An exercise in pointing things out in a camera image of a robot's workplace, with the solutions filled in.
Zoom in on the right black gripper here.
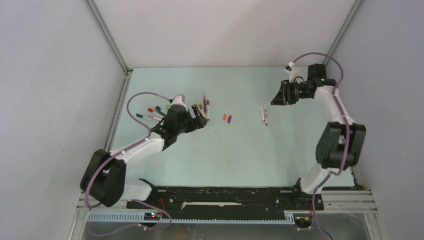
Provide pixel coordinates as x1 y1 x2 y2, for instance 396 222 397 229
270 79 312 106

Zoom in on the magenta cap marker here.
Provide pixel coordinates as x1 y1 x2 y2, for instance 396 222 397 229
263 104 268 126

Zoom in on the orange cap marker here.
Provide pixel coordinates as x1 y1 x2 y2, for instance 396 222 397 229
260 103 266 123

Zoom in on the brown cap marker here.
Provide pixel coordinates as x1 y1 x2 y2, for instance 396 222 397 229
205 100 210 121

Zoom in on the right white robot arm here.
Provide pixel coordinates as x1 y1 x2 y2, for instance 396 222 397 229
270 61 367 209

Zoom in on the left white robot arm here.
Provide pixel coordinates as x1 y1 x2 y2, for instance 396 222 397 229
80 104 208 208

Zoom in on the green cap thin marker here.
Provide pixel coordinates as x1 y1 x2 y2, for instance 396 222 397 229
199 104 206 117

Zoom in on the yellow cap marker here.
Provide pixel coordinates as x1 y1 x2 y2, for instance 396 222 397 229
196 102 202 112

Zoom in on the navy cap marker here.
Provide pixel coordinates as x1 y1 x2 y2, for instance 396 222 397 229
155 106 167 117

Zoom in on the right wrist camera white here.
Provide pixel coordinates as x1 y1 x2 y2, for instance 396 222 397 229
284 61 301 83

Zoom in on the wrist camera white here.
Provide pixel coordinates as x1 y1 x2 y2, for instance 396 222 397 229
170 94 188 111
284 61 301 83

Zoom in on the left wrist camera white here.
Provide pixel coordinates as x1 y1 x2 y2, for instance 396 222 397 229
170 94 188 111

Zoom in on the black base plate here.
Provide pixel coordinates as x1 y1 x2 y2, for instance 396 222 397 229
145 186 324 220

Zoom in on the grey cable duct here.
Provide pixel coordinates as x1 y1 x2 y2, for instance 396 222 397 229
86 211 314 225

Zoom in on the aluminium frame rail right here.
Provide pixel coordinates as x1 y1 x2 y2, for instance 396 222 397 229
322 0 366 188

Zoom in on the aluminium frame rail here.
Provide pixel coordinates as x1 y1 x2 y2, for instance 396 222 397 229
84 0 130 150
322 0 366 188

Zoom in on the aluminium frame rail left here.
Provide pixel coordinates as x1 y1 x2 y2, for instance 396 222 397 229
84 0 130 150

